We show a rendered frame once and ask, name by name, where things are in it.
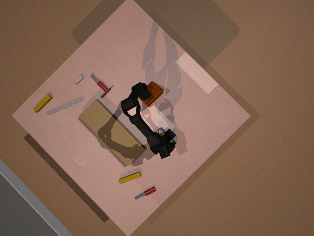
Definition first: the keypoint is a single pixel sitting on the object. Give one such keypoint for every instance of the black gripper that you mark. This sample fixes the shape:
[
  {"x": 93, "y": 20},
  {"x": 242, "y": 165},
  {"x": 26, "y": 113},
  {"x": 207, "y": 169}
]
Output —
[{"x": 168, "y": 136}]

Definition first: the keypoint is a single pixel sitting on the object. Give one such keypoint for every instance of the tan wooden floor panel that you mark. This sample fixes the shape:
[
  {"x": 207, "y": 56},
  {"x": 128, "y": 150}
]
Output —
[{"x": 111, "y": 132}]

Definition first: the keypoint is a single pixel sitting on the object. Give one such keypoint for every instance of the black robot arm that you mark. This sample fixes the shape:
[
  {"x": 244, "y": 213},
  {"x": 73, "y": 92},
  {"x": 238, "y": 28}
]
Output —
[{"x": 155, "y": 141}]

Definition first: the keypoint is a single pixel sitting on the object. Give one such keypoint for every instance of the grey flat bar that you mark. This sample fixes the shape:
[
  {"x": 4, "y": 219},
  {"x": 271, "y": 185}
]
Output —
[{"x": 65, "y": 105}]

